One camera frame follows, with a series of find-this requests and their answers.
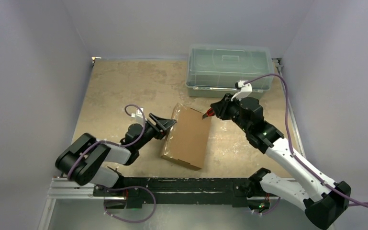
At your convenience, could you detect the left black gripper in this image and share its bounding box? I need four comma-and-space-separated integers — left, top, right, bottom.
135, 113, 175, 150

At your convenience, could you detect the red utility knife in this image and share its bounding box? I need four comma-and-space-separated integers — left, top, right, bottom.
202, 108, 215, 119

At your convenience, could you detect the brown cardboard express box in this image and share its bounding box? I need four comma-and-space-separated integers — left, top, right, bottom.
160, 103, 212, 170

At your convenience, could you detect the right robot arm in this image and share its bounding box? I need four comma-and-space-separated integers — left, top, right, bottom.
210, 93, 351, 230

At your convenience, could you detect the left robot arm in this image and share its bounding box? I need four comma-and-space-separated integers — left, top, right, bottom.
55, 113, 177, 196

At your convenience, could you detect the clear plastic storage bin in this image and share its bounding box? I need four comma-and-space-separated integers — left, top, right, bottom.
185, 44, 275, 99

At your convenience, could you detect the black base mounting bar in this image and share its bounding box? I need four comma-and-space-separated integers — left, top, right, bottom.
93, 177, 273, 212

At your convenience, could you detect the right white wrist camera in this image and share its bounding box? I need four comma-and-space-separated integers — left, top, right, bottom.
231, 80, 253, 101

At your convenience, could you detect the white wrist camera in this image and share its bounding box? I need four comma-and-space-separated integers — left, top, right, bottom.
231, 80, 253, 101
131, 107, 144, 123

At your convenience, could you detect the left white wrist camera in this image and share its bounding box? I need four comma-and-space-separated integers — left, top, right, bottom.
131, 107, 144, 123

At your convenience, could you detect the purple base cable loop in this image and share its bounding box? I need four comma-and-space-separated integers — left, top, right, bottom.
103, 185, 156, 224

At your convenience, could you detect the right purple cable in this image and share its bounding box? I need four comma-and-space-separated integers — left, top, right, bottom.
244, 73, 368, 210

